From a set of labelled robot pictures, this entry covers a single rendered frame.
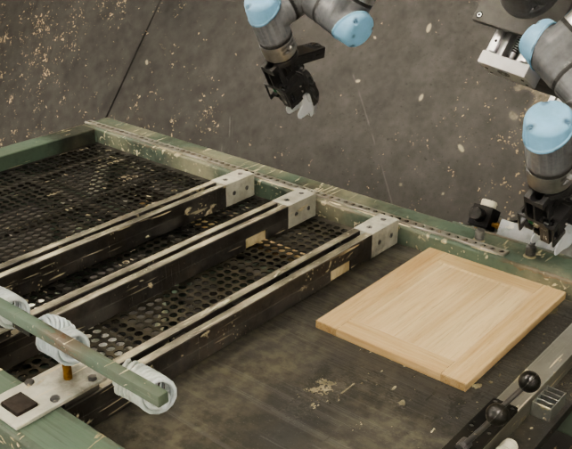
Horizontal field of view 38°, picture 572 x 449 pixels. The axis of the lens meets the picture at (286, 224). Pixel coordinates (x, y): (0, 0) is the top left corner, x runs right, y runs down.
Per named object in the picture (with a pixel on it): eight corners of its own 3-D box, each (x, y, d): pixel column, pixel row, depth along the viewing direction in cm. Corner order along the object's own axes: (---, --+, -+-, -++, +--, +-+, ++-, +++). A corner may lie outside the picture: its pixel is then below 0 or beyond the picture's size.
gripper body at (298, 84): (270, 101, 190) (253, 62, 181) (294, 76, 193) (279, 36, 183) (294, 112, 186) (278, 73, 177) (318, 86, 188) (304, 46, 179)
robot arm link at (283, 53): (273, 21, 180) (301, 31, 176) (280, 36, 184) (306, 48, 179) (251, 44, 178) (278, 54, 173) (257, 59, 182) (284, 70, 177)
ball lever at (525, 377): (505, 418, 152) (549, 379, 144) (495, 428, 150) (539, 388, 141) (489, 403, 154) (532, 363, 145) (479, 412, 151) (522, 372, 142)
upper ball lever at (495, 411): (473, 452, 144) (518, 412, 135) (462, 462, 141) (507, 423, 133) (457, 435, 145) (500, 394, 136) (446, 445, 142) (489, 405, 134)
